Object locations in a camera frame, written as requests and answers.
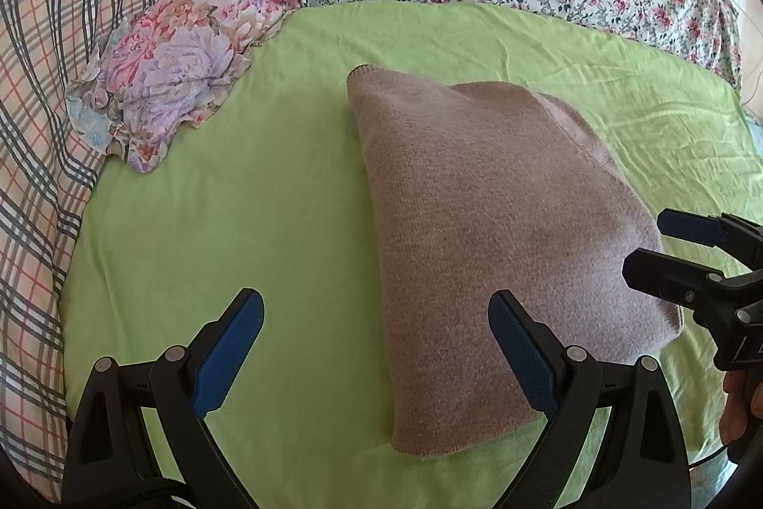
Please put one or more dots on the light green bed sheet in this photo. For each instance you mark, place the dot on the light green bed sheet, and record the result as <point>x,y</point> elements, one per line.
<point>238,187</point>

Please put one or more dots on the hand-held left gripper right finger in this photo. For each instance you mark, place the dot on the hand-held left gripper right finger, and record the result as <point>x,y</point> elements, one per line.
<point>524,354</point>

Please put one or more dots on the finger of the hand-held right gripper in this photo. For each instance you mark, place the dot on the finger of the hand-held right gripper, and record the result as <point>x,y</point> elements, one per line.
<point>685,226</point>
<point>661,270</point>

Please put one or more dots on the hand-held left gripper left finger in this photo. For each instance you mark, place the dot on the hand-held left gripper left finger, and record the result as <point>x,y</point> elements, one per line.
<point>232,342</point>

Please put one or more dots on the beige knit sweater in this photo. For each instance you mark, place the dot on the beige knit sweater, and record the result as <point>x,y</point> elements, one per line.
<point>477,246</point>

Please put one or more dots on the person's right hand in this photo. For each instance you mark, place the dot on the person's right hand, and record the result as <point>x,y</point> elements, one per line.
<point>736,407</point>

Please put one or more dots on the light blue cloth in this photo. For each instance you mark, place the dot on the light blue cloth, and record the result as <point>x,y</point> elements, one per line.
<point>756,130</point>

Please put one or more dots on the plaid bed cover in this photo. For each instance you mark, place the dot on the plaid bed cover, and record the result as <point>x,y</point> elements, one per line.
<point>42,97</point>

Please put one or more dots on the purple floral pillow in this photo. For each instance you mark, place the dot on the purple floral pillow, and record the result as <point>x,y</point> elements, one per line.
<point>179,56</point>

